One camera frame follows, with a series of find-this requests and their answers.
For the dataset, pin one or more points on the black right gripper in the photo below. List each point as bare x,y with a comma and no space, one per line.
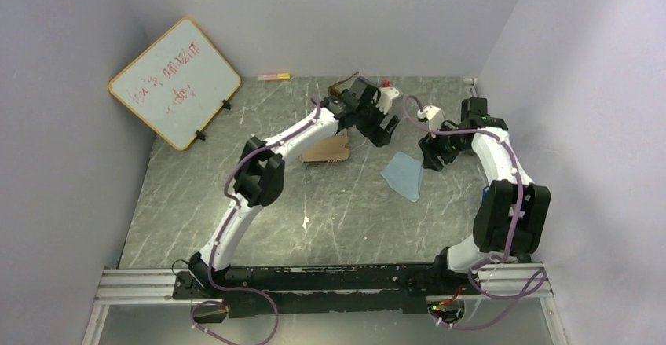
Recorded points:
430,146

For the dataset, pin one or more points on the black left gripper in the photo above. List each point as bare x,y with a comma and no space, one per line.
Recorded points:
376,133

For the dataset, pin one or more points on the light blue cloth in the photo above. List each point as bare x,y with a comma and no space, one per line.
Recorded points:
404,176

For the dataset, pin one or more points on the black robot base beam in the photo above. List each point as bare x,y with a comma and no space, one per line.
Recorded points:
248,291

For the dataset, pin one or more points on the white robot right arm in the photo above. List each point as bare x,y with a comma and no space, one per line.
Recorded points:
510,220

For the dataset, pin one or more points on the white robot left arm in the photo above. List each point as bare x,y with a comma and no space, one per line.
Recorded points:
257,180

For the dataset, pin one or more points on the brown sunglasses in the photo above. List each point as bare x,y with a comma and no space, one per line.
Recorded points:
335,90

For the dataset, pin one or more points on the pink yellow marker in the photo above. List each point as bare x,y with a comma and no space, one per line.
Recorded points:
275,77

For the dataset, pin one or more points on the yellow framed whiteboard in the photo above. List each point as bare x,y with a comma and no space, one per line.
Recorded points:
178,84

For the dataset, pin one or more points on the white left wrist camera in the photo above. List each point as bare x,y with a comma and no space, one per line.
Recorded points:
388,94

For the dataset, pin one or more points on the aluminium frame rail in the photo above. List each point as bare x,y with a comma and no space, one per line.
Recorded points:
153,286

